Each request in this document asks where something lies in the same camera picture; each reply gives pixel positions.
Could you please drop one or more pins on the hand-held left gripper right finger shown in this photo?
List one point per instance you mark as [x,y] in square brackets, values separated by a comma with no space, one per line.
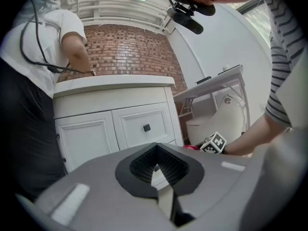
[216,189]

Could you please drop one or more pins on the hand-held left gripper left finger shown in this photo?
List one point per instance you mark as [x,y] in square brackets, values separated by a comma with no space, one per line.
[101,196]

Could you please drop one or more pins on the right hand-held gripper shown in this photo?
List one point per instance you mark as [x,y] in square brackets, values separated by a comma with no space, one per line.
[214,143]

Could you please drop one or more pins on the pink knitted cloth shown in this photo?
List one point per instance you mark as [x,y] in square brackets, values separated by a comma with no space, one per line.
[191,147]

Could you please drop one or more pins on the white cabinet drawer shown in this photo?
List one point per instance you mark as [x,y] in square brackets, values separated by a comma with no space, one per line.
[160,179]
[134,117]

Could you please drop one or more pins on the person's right forearm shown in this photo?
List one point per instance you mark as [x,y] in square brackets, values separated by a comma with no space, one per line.
[252,138]

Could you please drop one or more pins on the black drawer knob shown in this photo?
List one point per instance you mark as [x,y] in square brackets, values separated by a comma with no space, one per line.
[156,168]
[147,127]

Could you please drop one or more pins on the chrome flush button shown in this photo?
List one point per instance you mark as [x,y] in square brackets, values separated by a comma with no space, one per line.
[227,100]

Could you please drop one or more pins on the white cabinet door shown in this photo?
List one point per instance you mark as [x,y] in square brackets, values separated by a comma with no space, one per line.
[86,138]

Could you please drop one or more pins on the white folding table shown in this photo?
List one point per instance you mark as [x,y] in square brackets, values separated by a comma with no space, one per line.
[216,83]

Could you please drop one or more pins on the small black device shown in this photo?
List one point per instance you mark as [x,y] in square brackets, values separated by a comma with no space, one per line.
[203,80]

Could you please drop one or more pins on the black tablet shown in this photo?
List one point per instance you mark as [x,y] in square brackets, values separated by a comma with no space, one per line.
[231,70]

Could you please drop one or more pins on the small white round object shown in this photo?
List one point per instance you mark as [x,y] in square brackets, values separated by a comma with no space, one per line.
[226,67]

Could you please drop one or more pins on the white vanity cabinet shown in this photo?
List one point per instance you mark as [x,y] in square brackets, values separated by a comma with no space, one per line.
[108,97]

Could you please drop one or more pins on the dark framed window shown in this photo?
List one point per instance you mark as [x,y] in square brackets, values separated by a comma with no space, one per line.
[257,20]

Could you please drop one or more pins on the white ceiling pipes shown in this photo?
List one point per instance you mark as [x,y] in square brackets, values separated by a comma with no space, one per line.
[120,6]

